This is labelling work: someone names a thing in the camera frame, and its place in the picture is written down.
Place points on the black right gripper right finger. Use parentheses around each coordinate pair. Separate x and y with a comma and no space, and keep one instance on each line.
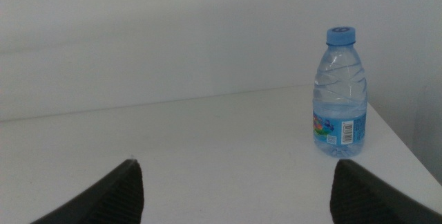
(362,200)

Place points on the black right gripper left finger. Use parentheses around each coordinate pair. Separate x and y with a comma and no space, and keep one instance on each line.
(114,200)

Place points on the clear water bottle blue cap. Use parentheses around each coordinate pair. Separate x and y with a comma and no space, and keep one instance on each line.
(340,113)

